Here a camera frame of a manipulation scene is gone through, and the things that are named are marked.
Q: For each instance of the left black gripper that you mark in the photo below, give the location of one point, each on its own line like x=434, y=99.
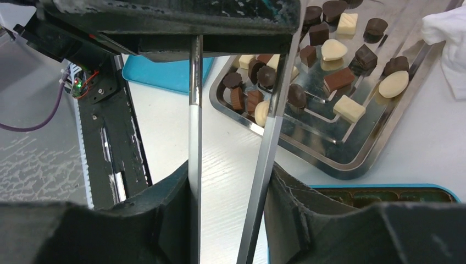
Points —
x=161, y=30

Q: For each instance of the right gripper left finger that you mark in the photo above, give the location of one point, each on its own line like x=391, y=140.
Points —
x=150, y=227

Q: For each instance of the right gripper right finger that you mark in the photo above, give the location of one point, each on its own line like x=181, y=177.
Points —
x=364, y=233

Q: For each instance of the steel tongs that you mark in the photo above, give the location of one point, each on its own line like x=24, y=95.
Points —
x=230, y=168

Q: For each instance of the teal chocolate box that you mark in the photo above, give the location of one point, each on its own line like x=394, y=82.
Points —
x=382, y=195

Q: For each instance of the dark flower chocolate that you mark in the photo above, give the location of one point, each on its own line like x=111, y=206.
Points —
x=232, y=80

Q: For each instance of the white bar chocolate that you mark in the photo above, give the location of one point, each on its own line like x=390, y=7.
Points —
x=349, y=109

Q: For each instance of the milk rectangular chocolate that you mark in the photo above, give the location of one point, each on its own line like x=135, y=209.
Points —
x=338, y=79

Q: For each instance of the white oval chocolate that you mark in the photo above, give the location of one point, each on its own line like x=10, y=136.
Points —
x=394, y=84

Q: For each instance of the white shell chocolate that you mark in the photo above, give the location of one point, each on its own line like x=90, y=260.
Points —
x=333, y=50

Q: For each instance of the white square chocolate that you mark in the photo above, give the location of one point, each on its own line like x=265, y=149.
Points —
x=347, y=24

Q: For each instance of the teal box lid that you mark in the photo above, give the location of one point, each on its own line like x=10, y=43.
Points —
x=170, y=76

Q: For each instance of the steel tray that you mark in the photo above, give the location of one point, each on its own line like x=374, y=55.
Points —
x=388, y=39

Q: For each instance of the white crumpled cloth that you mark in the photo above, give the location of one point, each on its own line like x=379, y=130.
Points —
x=449, y=27

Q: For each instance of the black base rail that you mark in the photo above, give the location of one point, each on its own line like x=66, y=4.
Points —
x=113, y=157

